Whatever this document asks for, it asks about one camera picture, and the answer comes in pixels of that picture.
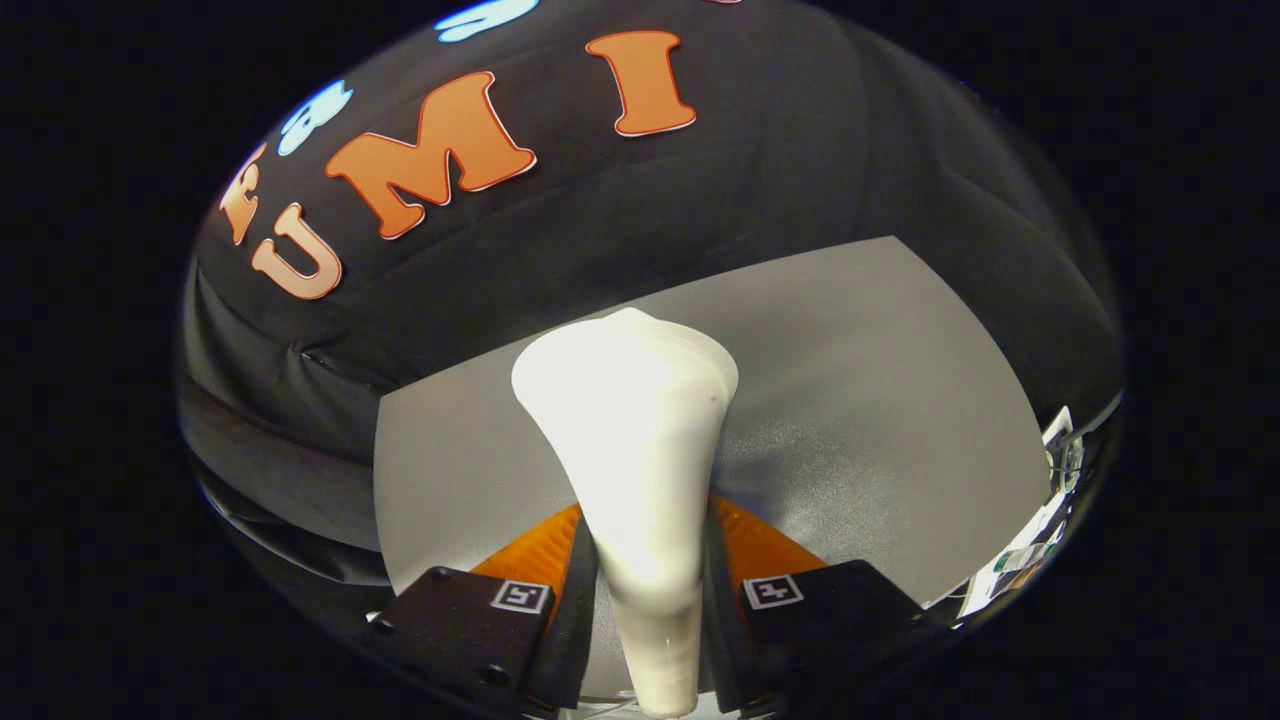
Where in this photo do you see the white cluttered desk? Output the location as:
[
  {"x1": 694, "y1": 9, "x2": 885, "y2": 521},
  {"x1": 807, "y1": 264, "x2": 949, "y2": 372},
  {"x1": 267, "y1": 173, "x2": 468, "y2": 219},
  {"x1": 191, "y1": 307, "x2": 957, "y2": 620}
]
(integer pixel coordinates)
[{"x1": 955, "y1": 405, "x2": 1088, "y2": 621}]

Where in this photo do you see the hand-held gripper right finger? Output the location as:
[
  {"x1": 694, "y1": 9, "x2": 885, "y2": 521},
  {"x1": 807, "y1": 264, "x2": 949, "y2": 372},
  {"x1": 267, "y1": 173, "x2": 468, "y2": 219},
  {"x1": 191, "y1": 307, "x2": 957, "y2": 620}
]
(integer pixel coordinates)
[{"x1": 700, "y1": 497, "x2": 936, "y2": 714}]

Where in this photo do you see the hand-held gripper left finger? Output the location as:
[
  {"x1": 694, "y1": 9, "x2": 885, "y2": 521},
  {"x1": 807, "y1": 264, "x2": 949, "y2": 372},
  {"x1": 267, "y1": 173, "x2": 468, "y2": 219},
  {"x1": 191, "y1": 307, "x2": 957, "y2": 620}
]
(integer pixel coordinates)
[{"x1": 368, "y1": 504, "x2": 601, "y2": 716}]

